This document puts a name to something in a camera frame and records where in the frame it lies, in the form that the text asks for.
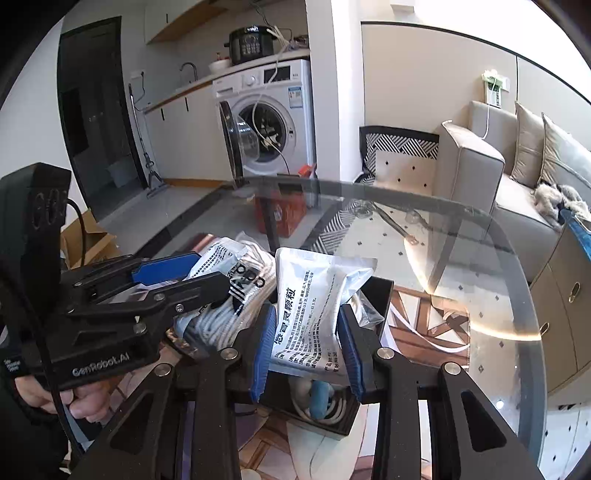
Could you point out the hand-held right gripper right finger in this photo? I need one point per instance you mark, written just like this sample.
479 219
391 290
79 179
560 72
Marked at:
353 355

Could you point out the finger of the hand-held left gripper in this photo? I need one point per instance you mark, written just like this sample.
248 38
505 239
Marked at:
157 271
198 288

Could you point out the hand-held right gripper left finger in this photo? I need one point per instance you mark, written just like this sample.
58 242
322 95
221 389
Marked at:
258 350

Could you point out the black cardboard box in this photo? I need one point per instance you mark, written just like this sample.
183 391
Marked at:
376 295

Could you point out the white printed sachet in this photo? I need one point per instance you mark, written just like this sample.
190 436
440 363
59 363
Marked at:
309 300

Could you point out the person's left forearm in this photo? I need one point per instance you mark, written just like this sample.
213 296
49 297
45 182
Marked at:
23 443

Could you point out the person's left hand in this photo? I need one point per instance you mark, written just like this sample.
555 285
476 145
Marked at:
87 406

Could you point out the printed table mat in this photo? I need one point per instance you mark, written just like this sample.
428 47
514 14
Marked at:
415 337

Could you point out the brown cardboard box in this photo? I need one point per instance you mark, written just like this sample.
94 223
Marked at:
92 244

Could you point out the flat mop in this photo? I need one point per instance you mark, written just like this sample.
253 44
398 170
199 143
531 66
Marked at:
154 177

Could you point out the orange box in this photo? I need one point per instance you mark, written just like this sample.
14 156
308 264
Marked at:
288 212

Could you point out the white kitchen cabinet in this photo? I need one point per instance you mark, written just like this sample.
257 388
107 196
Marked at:
184 134

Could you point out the dark door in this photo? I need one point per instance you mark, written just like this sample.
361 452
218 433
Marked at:
92 115

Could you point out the white washing machine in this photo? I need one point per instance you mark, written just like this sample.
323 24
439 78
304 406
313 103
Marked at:
295 138

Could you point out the patterned chair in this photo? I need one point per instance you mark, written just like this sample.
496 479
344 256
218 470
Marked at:
401 170

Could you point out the metal faucet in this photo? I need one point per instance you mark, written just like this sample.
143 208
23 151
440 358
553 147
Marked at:
189 69

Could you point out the white low cabinet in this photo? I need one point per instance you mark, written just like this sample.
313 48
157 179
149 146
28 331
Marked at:
563 314

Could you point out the white bowl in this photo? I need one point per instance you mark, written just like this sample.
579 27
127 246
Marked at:
219 66

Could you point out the grey sofa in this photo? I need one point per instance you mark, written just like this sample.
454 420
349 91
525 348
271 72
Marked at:
475 166

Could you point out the black pressure cooker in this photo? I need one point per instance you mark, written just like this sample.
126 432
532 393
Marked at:
249 46

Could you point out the grey fluffy cloth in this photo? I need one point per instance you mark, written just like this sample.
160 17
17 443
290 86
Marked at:
549 198

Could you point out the blue patterned sheet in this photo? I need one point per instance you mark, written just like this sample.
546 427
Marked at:
577 226

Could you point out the grey pillow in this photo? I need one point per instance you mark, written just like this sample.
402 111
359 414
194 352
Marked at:
526 147
563 157

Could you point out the green white wall holder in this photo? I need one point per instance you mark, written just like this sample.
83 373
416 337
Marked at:
494 92

